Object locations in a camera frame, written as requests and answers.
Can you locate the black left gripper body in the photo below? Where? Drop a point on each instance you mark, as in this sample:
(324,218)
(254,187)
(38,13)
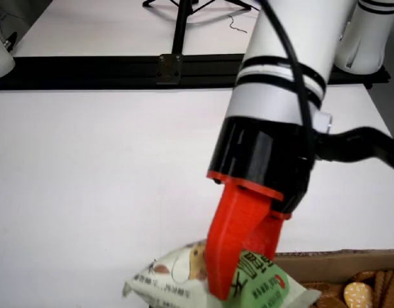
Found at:
(258,150)

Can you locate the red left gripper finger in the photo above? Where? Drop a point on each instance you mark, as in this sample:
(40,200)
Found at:
(232,231)
(267,237)

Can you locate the green white snack packet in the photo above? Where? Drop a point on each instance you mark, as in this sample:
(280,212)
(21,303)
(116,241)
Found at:
(181,276)

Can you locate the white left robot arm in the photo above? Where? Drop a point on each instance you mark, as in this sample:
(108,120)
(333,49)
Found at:
(274,64)

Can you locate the brown cardboard box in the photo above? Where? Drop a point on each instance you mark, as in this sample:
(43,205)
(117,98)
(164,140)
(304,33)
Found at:
(328,266)

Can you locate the long rectangular brown biscuit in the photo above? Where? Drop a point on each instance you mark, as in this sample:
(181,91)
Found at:
(325,293)

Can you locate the round yellow sesame cookie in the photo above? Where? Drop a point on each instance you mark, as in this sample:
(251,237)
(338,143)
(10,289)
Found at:
(357,295)

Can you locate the grey metal joint plate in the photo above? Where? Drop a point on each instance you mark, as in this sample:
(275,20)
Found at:
(169,69)

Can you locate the stacked brown ridged biscuits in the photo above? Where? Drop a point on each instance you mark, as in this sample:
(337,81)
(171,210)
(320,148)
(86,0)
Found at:
(389,288)

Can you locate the black tripod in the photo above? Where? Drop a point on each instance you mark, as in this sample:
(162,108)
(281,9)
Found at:
(181,25)

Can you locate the black aluminium rail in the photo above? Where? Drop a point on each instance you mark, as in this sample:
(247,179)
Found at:
(88,72)

